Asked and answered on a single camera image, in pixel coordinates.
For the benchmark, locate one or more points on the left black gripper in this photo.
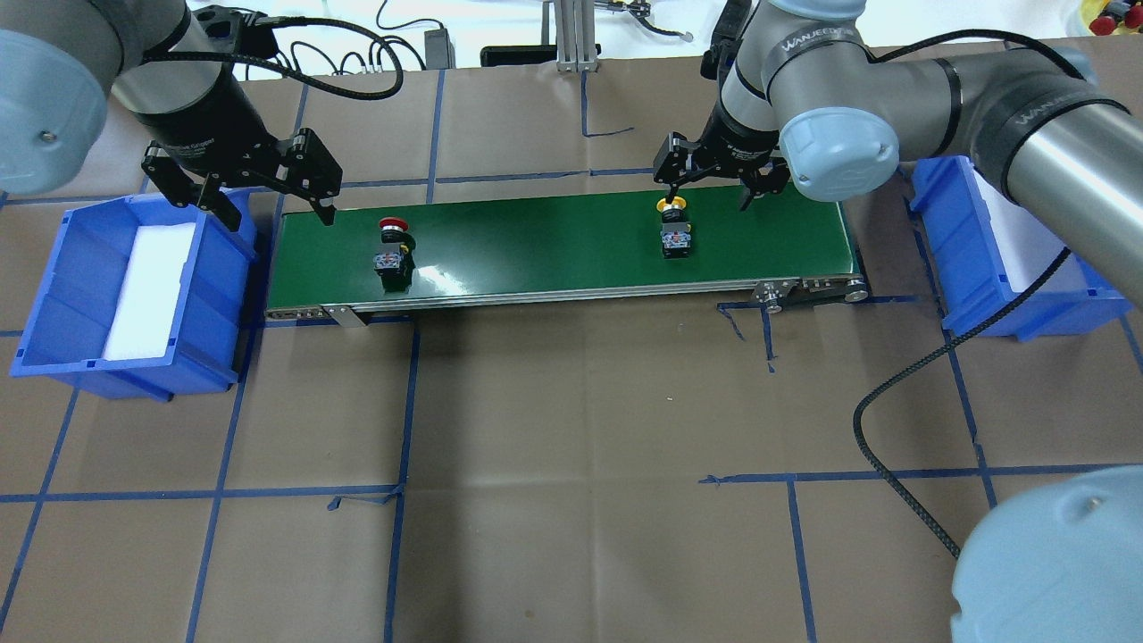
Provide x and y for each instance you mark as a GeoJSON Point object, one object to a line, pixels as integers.
{"type": "Point", "coordinates": [204, 123]}

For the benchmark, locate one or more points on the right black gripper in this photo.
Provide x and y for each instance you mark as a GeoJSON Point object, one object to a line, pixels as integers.
{"type": "Point", "coordinates": [740, 140]}

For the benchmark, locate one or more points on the yellow push button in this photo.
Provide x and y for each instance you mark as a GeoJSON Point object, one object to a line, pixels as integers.
{"type": "Point", "coordinates": [676, 234]}

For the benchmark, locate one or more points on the red push button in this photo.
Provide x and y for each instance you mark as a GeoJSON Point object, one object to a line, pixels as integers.
{"type": "Point", "coordinates": [394, 263]}

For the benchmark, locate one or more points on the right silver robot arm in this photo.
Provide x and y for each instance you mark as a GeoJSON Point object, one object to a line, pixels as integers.
{"type": "Point", "coordinates": [803, 101]}

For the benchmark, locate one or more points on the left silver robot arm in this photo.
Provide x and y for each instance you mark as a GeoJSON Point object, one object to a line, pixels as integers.
{"type": "Point", "coordinates": [170, 67]}

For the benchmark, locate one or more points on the yellow plate of buttons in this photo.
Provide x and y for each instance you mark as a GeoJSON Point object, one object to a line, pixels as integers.
{"type": "Point", "coordinates": [1106, 18]}

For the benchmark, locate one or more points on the green conveyor belt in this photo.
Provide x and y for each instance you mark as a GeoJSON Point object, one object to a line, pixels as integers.
{"type": "Point", "coordinates": [786, 249]}

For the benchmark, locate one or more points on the blue plastic bin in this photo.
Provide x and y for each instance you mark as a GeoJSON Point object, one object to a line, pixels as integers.
{"type": "Point", "coordinates": [64, 336]}
{"type": "Point", "coordinates": [987, 251]}

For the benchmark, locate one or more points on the white foam pad bin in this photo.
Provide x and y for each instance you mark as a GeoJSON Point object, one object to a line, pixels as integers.
{"type": "Point", "coordinates": [149, 293]}
{"type": "Point", "coordinates": [1025, 246]}

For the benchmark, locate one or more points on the black power adapter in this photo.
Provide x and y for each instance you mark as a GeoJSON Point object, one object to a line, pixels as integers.
{"type": "Point", "coordinates": [439, 51]}

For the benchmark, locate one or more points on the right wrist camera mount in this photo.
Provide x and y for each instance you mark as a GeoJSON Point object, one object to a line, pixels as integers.
{"type": "Point", "coordinates": [725, 41]}

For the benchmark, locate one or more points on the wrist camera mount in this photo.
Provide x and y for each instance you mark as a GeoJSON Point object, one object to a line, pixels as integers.
{"type": "Point", "coordinates": [725, 41]}
{"type": "Point", "coordinates": [238, 31]}

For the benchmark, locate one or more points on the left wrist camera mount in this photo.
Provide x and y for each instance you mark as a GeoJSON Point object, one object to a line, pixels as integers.
{"type": "Point", "coordinates": [238, 31]}

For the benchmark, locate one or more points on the aluminium profile post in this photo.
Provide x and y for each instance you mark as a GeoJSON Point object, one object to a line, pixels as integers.
{"type": "Point", "coordinates": [570, 27]}

